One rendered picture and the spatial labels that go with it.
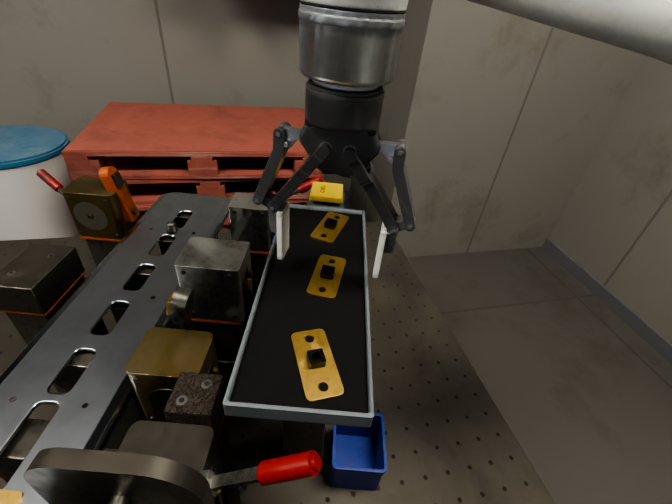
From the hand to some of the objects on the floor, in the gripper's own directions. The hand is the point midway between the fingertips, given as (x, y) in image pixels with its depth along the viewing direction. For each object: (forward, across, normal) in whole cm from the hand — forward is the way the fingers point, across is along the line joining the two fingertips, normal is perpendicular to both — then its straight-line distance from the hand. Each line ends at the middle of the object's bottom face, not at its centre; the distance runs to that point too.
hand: (330, 252), depth 46 cm
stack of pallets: (+120, +92, -142) cm, 208 cm away
